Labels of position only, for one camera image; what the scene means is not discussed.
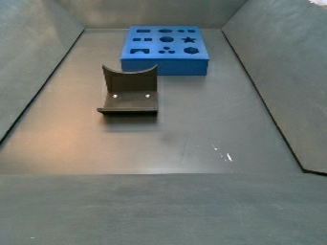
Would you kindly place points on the black curved holder stand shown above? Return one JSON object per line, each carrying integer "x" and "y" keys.
{"x": 131, "y": 86}

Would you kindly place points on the blue shape sorter block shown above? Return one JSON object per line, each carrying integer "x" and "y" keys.
{"x": 171, "y": 47}

